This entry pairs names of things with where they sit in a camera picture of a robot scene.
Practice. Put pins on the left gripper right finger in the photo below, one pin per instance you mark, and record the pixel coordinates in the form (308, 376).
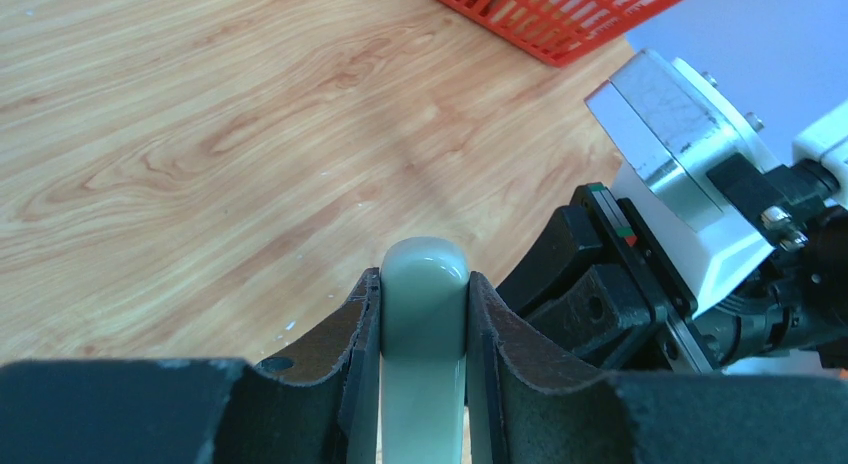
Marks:
(530, 401)

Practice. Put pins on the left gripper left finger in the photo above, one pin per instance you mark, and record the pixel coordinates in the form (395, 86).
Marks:
(314, 401)

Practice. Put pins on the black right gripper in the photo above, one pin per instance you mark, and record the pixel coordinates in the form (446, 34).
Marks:
(596, 283)

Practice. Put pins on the grey white stapler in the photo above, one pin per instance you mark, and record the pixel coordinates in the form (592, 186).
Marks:
(424, 294)

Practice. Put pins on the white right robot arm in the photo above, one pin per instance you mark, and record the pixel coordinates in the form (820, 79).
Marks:
(792, 300)

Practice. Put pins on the red plastic basket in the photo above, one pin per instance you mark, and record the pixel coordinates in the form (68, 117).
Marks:
(559, 32)

